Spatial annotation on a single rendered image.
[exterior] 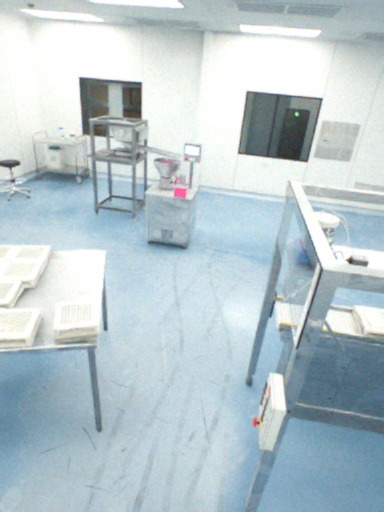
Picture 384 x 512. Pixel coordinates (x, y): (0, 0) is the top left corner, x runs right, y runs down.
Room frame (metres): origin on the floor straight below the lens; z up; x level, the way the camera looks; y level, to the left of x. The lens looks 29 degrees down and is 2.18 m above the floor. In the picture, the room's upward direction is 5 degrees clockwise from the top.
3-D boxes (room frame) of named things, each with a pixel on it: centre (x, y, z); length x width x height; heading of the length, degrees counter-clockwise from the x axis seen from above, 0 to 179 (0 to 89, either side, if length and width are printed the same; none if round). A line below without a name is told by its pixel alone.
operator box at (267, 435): (0.87, -0.37, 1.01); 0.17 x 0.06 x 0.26; 174
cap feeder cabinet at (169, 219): (4.39, 0.36, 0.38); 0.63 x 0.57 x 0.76; 82
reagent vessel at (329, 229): (1.66, -0.68, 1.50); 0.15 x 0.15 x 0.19
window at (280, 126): (6.73, -1.40, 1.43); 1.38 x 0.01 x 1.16; 82
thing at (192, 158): (4.50, 0.13, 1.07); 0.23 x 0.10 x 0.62; 82
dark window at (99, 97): (7.20, 1.94, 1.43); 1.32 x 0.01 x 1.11; 82
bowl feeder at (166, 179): (4.45, 0.40, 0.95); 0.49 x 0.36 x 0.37; 82
